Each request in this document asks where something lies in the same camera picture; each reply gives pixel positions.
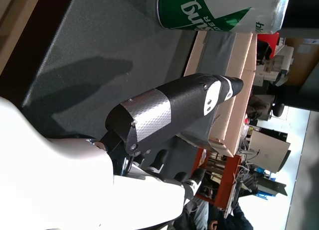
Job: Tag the red plastic object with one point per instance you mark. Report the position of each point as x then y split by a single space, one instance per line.
269 39

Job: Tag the cardboard box with grey tape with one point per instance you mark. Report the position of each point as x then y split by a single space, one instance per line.
239 65

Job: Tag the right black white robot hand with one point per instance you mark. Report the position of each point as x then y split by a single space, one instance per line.
74 185

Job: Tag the person in dark clothes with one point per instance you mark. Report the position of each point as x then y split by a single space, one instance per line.
236 220

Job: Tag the orange metal cabinet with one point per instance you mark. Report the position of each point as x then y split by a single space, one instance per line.
224 182

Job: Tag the green white soda can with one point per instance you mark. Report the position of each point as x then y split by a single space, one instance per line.
224 8

